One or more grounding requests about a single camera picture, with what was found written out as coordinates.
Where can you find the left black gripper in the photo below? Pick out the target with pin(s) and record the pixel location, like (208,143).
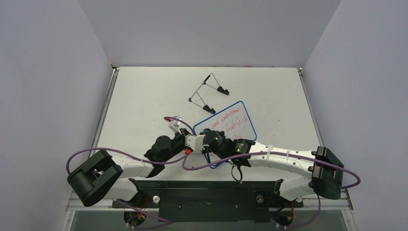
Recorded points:
(182,136)

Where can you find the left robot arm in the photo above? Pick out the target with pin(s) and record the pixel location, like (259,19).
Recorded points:
(107,173)

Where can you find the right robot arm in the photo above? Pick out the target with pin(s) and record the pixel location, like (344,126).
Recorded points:
(317,171)

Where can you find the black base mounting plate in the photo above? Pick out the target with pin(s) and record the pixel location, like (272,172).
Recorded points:
(211,201)

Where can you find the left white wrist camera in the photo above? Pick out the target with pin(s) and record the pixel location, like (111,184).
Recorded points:
(174,124)

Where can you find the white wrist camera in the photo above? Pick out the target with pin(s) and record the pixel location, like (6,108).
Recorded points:
(174,124)
(195,143)

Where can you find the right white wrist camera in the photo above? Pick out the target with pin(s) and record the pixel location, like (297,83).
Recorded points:
(195,143)

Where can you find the wire easel stand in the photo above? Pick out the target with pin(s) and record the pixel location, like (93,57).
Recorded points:
(206,93)

